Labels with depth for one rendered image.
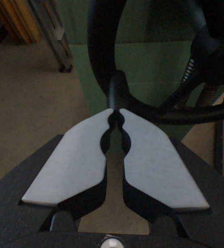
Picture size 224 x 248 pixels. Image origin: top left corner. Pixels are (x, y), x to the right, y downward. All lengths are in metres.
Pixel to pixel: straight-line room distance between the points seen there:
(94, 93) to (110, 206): 0.62
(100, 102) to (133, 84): 0.13
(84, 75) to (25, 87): 1.06
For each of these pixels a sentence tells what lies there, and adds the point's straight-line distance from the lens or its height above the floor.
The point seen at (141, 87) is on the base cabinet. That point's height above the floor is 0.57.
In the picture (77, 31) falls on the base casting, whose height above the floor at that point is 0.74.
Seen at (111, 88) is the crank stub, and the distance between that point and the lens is 0.16.
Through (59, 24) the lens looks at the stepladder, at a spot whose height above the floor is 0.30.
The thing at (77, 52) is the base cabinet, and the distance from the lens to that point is 0.40.
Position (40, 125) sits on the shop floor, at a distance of 1.18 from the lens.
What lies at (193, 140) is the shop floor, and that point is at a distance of 1.11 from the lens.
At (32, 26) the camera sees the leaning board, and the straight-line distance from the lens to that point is 1.86.
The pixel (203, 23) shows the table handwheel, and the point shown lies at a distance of 0.23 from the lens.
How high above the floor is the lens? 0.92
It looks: 60 degrees down
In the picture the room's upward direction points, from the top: 4 degrees counter-clockwise
